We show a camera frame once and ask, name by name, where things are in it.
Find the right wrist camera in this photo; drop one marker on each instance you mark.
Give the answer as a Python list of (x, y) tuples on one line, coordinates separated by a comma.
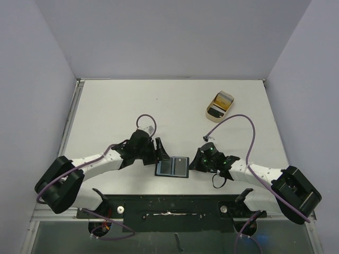
[(208, 138)]

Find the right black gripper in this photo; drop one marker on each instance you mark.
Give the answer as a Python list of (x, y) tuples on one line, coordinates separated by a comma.
[(199, 159)]

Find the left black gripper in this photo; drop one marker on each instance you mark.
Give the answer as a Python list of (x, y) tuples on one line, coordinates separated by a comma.
[(157, 154)]

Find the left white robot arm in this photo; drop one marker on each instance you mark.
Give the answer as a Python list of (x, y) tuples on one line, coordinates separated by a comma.
[(60, 187)]

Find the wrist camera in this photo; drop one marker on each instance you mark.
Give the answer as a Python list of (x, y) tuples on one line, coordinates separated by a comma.
[(149, 130), (208, 138)]

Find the white edged credit card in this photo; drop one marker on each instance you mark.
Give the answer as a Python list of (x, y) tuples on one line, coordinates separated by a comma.
[(164, 167)]

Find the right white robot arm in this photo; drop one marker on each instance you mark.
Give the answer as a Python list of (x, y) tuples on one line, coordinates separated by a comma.
[(292, 194)]

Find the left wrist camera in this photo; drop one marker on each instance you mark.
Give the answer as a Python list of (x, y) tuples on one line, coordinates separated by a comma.
[(149, 130)]

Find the black leather card holder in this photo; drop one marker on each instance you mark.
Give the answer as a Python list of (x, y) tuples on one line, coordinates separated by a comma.
[(172, 175)]

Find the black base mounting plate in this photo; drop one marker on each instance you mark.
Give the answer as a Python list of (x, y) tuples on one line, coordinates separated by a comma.
[(176, 213)]

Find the loose black card in tray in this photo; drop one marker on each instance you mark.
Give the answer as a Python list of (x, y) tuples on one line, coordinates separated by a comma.
[(215, 113)]

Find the stack of black cards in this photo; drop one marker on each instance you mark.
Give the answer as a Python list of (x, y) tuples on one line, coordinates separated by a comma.
[(223, 100)]

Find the beige wooden tray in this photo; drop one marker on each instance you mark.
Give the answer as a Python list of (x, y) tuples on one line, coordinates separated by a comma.
[(209, 117)]

